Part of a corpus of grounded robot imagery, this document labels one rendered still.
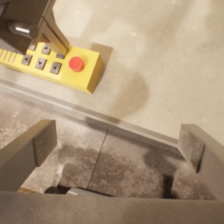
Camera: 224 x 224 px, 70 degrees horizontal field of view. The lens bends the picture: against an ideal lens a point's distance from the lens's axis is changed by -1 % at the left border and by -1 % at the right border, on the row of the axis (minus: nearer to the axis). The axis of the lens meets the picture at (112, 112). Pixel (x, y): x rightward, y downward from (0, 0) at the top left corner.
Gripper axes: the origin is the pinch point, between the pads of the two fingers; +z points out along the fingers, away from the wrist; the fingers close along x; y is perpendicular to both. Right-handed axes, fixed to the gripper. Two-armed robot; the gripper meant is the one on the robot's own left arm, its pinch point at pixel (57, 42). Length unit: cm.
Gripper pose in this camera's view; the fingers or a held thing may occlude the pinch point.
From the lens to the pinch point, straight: 34.1
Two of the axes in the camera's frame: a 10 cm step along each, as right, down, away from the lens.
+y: 9.3, 3.1, -1.8
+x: 3.3, -9.4, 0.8
